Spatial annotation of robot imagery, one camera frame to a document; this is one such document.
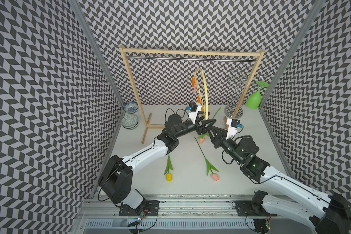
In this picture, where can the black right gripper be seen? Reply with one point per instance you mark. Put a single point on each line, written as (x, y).
(219, 137)

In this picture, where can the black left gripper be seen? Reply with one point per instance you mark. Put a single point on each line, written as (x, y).
(202, 127)

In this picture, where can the yellow arched peg hanger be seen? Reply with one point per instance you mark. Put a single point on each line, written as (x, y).
(204, 94)

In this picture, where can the pink tulip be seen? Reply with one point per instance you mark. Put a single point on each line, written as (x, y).
(207, 131)
(210, 169)

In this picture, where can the yellow tulip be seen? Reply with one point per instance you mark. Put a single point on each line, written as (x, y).
(168, 169)

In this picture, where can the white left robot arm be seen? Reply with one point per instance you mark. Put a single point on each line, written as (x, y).
(117, 176)

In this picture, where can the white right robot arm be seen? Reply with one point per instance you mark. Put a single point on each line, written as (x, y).
(323, 213)

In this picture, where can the green plastic wine glass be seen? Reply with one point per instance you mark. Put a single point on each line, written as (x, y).
(254, 100)

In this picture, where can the green patterned bowl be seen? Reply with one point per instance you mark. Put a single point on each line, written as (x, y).
(129, 121)

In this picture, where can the blue patterned small bowl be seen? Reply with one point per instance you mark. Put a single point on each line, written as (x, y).
(131, 107)

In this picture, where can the right aluminium corner profile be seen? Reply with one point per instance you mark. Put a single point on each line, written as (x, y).
(304, 29)

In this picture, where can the aluminium corner profile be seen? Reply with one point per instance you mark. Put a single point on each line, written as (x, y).
(304, 29)
(80, 17)

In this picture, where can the left aluminium corner profile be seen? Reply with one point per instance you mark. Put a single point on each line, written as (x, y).
(80, 17)

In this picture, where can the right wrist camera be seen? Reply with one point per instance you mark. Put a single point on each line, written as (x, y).
(234, 127)

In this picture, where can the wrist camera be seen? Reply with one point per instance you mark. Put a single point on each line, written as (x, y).
(234, 127)
(193, 110)

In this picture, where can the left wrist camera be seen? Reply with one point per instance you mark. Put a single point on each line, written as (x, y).
(193, 110)

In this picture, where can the metal wire glass stand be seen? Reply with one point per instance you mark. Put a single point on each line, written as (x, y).
(239, 76)

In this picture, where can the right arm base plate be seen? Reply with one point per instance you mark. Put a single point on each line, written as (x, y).
(247, 208)

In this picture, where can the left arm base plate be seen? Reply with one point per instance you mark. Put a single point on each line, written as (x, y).
(150, 207)

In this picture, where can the metal rack rail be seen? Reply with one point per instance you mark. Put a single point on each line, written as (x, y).
(192, 59)

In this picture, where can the wooden clothes rack frame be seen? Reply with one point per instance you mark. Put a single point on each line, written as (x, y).
(147, 125)

